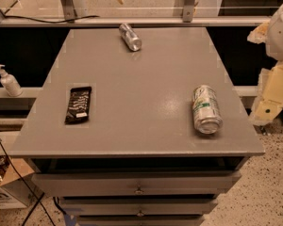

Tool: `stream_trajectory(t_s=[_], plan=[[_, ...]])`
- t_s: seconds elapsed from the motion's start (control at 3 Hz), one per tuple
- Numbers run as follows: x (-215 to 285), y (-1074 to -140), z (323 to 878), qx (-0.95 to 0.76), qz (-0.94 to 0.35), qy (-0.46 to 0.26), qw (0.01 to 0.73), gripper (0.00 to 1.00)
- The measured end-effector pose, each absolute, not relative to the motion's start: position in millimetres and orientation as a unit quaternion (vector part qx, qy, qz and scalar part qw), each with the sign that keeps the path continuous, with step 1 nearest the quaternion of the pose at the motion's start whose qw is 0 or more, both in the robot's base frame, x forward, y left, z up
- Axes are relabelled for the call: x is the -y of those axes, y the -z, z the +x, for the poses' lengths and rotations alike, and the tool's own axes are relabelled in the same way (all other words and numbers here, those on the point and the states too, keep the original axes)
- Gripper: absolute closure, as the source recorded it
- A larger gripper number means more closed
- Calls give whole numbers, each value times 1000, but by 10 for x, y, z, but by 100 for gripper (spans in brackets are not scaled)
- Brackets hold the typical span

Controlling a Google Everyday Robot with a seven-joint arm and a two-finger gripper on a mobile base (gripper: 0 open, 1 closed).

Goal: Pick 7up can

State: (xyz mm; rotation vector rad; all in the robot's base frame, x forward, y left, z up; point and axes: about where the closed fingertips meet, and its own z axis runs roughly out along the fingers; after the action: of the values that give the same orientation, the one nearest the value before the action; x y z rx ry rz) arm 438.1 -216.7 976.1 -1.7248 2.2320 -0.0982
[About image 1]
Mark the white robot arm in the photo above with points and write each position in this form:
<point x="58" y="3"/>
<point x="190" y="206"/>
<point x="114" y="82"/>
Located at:
<point x="269" y="102"/>

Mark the green white 7up can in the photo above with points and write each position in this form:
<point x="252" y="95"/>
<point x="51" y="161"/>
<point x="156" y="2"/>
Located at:
<point x="206" y="112"/>

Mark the silver slim can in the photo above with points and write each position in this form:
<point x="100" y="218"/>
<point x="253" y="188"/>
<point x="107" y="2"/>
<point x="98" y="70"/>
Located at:
<point x="131" y="39"/>

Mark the grey drawer cabinet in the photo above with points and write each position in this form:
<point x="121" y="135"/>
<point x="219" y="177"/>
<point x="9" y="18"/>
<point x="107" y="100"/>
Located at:
<point x="140" y="117"/>

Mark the black snack packet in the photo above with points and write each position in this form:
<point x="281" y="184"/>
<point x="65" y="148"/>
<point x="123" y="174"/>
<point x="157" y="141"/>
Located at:
<point x="78" y="105"/>

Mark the top grey drawer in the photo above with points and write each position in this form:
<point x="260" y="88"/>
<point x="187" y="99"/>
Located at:
<point x="136" y="184"/>

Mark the grey drawer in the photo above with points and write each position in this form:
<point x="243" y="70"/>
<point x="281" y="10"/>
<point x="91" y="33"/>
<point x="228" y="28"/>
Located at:
<point x="138" y="206"/>
<point x="136" y="184"/>
<point x="141" y="221"/>

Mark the middle grey drawer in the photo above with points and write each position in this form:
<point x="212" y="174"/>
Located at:
<point x="138" y="206"/>

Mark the bottom grey drawer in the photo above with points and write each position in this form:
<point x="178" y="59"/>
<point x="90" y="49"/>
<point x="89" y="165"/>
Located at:
<point x="141" y="221"/>

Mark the white pump bottle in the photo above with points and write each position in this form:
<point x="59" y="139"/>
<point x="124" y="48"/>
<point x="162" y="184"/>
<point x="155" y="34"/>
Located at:
<point x="9" y="83"/>

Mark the cardboard box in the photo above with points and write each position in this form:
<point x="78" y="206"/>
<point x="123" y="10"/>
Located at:
<point x="14" y="194"/>

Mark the right metal bracket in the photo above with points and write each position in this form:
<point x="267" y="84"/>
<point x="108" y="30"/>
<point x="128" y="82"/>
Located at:
<point x="188" y="10"/>

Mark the metal bracket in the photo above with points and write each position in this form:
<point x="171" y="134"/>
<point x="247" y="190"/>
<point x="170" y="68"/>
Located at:
<point x="188" y="10"/>
<point x="73" y="9"/>

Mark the left metal bracket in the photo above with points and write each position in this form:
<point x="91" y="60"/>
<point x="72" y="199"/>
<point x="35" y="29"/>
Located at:
<point x="73" y="9"/>

